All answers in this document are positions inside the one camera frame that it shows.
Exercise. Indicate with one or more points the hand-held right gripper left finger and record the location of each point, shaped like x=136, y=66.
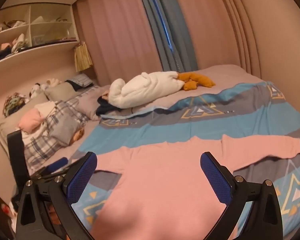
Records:
x=82, y=178

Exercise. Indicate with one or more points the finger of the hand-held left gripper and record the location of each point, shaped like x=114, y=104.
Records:
x=58, y=163

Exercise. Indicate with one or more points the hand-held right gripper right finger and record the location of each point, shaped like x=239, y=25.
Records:
x=216, y=180

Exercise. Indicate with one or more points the pink long-sleeve shirt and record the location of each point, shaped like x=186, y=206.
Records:
x=160, y=180

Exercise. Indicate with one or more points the pile of light clothes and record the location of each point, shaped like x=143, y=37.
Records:
x=13, y=25
x=18, y=43

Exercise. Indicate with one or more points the large beige pillow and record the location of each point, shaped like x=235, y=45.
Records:
x=7, y=127

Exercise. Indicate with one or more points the small orange doll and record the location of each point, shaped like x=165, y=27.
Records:
x=77, y=136

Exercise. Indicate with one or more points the grey folded cloth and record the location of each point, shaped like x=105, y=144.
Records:
x=62, y=130

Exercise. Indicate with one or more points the folded pink cloth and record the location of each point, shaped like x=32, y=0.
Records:
x=31, y=121

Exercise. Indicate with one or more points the plaid blanket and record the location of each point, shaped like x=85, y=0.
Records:
x=62, y=115

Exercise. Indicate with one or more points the colourful crocheted item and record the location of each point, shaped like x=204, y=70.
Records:
x=12, y=103

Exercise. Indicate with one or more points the white plush toys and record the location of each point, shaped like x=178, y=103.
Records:
x=43, y=86

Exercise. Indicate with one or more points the blue grey patterned quilt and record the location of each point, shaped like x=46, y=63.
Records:
x=165, y=128

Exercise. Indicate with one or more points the dark navy cloth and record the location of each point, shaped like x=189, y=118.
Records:
x=106, y=108

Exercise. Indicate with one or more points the blue striped folded cloth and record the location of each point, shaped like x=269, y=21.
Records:
x=81, y=80

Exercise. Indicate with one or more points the mauve bed sheet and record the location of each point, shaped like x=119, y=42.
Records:
x=222, y=72

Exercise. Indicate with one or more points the yellow striped hanging cloth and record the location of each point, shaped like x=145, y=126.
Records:
x=83, y=57

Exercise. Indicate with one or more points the white plush goose toy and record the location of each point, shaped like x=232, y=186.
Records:
x=145, y=87

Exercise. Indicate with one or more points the pink curtain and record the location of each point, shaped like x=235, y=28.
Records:
x=215, y=25
x=115, y=30

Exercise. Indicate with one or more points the blue curtain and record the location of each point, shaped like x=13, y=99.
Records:
x=165, y=30

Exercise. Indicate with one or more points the white wall shelf unit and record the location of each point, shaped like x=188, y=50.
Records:
x=40, y=50

